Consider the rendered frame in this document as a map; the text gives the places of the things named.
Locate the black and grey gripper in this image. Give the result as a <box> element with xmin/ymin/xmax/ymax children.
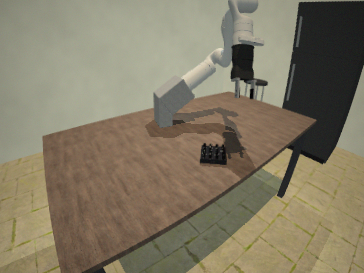
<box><xmin>231</xmin><ymin>30</ymin><xmax>264</xmax><ymax>99</ymax></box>

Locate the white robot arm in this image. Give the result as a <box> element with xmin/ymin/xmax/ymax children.
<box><xmin>181</xmin><ymin>0</ymin><xmax>258</xmax><ymax>91</ymax></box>

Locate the black knob box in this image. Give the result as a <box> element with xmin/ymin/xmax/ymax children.
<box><xmin>200</xmin><ymin>143</ymin><xmax>227</xmax><ymax>165</ymax></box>

